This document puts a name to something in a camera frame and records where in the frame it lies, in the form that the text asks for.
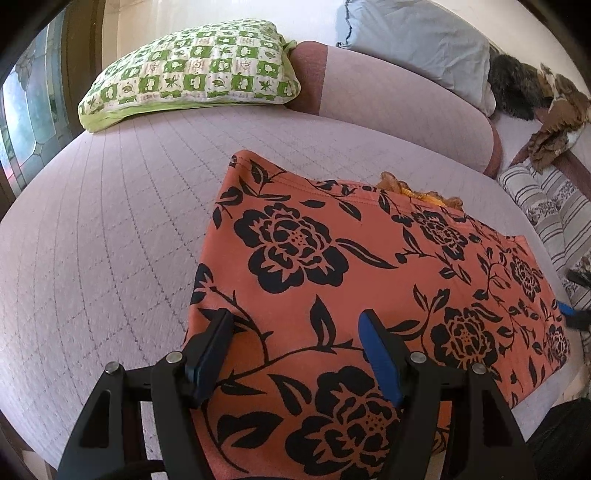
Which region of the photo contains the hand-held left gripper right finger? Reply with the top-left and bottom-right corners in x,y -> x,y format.
358,310 -> 539,480

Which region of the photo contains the green checked pillow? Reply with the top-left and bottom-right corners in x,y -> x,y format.
78,18 -> 302,134

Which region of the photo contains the brown ruffled cloth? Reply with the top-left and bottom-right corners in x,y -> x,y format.
529,62 -> 591,174

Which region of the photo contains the pink bolster cushion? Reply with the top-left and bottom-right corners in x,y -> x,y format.
286,41 -> 502,178

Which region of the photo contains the blue-grey pillow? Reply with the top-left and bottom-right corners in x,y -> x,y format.
335,0 -> 497,116

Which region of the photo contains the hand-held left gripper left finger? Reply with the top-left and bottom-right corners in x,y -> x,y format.
58,308 -> 236,480

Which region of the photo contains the dark cloth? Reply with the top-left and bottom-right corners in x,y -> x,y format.
526,394 -> 591,480

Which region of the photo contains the stained glass window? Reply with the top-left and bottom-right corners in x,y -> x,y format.
0,11 -> 77,178

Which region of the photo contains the dark furry garment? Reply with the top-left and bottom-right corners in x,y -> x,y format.
487,54 -> 555,121

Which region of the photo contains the orange black floral sweater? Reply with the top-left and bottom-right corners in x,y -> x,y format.
185,150 -> 574,480

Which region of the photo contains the striped floral quilt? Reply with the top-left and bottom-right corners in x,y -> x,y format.
499,164 -> 591,310

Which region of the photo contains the lavender quilted mattress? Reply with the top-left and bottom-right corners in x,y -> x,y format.
0,104 -> 591,462

